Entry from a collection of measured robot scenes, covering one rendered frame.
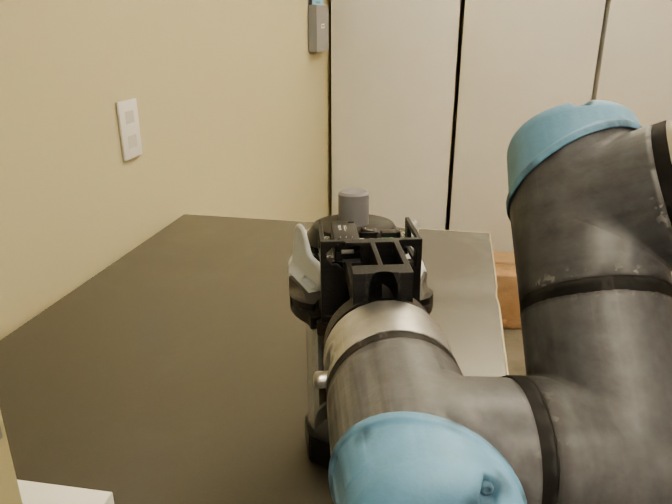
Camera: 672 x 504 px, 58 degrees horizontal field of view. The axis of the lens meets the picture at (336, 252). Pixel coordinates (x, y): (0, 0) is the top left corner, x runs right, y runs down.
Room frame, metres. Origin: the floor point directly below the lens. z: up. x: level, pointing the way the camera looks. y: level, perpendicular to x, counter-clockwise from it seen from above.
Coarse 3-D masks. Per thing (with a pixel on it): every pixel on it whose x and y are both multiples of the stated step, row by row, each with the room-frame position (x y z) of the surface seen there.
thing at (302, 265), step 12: (300, 228) 0.47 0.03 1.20; (300, 240) 0.47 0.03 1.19; (300, 252) 0.47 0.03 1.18; (288, 264) 0.50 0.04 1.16; (300, 264) 0.47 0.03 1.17; (312, 264) 0.45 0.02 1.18; (288, 276) 0.48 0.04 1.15; (300, 276) 0.47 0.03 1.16; (312, 276) 0.45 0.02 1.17; (312, 288) 0.44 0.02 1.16
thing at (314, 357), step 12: (312, 252) 0.48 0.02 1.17; (312, 336) 0.50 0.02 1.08; (312, 348) 0.50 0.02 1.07; (312, 360) 0.50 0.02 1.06; (312, 372) 0.50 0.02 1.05; (312, 384) 0.50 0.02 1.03; (312, 396) 0.50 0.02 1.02; (324, 396) 0.48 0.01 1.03; (312, 408) 0.50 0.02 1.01; (324, 408) 0.48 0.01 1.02; (312, 420) 0.50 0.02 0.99; (324, 420) 0.48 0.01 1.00; (312, 432) 0.50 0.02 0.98; (324, 432) 0.48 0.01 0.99
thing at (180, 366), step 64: (128, 256) 1.07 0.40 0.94; (192, 256) 1.07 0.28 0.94; (256, 256) 1.07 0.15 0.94; (448, 256) 1.07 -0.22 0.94; (64, 320) 0.81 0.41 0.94; (128, 320) 0.81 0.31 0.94; (192, 320) 0.81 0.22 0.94; (256, 320) 0.81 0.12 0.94; (448, 320) 0.81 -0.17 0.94; (0, 384) 0.64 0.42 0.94; (64, 384) 0.64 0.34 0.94; (128, 384) 0.64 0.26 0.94; (192, 384) 0.64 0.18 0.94; (256, 384) 0.64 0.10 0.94; (64, 448) 0.52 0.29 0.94; (128, 448) 0.52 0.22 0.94; (192, 448) 0.52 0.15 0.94; (256, 448) 0.52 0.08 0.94
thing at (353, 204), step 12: (348, 192) 0.52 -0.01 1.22; (360, 192) 0.52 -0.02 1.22; (348, 204) 0.51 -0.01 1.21; (360, 204) 0.51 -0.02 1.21; (336, 216) 0.55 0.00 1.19; (348, 216) 0.51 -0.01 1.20; (360, 216) 0.51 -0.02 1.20; (372, 216) 0.55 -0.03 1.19; (312, 228) 0.52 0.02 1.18; (324, 228) 0.51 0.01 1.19; (360, 228) 0.51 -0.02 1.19; (384, 228) 0.51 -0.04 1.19; (312, 240) 0.50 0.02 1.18
